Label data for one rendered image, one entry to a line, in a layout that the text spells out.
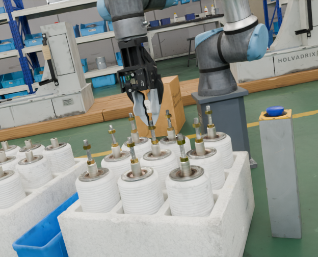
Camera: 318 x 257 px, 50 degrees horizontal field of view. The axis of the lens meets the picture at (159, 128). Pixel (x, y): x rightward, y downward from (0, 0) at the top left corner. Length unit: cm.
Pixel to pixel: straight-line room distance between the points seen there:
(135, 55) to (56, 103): 206
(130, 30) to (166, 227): 43
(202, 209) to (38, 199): 51
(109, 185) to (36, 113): 210
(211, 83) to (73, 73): 172
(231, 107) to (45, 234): 75
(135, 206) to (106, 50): 841
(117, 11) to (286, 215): 62
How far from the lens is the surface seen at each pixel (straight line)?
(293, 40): 313
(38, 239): 101
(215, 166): 80
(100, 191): 80
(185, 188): 69
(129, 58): 76
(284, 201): 89
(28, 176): 109
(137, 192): 74
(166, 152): 87
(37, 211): 104
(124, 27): 78
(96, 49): 911
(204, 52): 126
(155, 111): 82
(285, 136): 82
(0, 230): 101
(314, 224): 100
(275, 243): 93
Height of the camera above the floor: 53
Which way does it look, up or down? 14 degrees down
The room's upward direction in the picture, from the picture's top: 11 degrees counter-clockwise
